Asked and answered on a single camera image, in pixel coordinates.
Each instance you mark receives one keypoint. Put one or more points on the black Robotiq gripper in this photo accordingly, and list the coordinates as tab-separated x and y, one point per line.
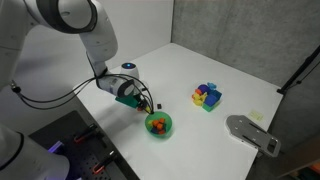
128	88

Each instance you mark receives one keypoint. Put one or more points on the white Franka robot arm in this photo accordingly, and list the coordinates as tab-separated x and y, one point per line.
96	36

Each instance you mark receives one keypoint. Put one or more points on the yellow wooden block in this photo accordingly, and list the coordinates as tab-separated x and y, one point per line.
147	109
150	122

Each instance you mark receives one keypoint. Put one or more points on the orange wooden block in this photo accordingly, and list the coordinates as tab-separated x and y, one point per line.
161	120
139	108
160	126

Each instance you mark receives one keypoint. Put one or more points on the black wooden block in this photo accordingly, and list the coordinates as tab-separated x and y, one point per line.
159	106

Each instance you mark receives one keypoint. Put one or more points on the reddish orange block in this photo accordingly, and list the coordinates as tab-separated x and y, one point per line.
162	132
156	123

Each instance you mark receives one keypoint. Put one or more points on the blue wooden block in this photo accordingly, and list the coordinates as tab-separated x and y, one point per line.
155	130

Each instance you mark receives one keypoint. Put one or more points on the green plastic bowl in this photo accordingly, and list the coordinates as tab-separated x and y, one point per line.
169	125

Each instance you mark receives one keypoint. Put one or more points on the yellow toy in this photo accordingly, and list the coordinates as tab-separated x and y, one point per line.
199	101

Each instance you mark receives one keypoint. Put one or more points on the orange toy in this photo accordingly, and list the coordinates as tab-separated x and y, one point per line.
198	91

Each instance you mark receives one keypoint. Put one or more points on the purple toy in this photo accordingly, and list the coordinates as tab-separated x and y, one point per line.
203	88

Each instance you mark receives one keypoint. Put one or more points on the green toy box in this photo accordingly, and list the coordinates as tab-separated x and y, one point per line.
208	107

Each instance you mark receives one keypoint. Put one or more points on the black orange clamp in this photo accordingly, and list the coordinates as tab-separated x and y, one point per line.
104	162
85	133

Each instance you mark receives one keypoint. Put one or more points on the light blue toy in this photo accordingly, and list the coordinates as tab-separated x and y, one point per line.
211	85

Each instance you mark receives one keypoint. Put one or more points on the black perforated board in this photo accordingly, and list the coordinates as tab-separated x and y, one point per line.
76	126

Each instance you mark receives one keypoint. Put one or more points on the purple lit device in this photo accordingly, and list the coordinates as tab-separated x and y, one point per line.
56	147

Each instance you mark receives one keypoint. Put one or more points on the grey metal plate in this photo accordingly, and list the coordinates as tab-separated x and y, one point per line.
243	128

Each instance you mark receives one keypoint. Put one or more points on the pale yellow note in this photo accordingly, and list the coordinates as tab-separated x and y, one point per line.
255	115

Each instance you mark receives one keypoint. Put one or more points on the black tripod pole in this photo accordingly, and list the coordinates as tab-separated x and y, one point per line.
300	70

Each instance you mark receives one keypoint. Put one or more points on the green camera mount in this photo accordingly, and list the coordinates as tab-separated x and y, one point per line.
128	101

